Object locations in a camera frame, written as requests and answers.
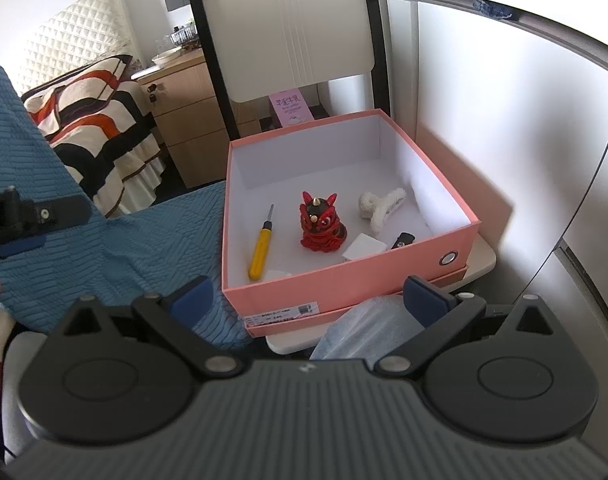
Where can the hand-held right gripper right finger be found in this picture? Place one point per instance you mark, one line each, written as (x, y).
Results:
(423, 296)

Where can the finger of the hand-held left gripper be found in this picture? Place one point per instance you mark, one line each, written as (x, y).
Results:
(59, 214)

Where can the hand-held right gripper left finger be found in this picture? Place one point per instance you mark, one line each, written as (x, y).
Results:
(194, 296)

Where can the small black gadget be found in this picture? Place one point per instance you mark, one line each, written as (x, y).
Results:
(402, 240)

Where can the small white box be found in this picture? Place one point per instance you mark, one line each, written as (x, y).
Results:
(364, 247)

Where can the yellow screwdriver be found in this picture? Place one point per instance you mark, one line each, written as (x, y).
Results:
(260, 255)

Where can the pink cardboard box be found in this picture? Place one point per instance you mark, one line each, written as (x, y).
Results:
(334, 290)

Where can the white plush toy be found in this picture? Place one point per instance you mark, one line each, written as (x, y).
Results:
(378, 210)

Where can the red lion figurine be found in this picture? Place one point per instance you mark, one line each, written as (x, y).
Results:
(321, 225)

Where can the clear plastic bag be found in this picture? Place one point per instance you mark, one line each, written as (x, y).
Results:
(364, 327)

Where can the blue quilted mat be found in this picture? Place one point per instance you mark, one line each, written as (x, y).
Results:
(109, 260)

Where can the striped bed blanket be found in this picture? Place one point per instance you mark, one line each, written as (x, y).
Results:
(99, 130)

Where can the wooden nightstand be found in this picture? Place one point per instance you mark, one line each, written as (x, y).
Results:
(189, 125)

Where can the white quilted headboard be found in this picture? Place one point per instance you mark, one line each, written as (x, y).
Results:
(74, 30)

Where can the white bowl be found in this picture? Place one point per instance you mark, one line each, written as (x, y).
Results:
(166, 59)

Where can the pink card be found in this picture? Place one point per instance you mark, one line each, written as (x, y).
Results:
(290, 107)

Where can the grey wall switch plate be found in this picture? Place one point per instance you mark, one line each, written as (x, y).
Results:
(176, 0)

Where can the white chair with black frame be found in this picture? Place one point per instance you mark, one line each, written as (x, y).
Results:
(284, 35)

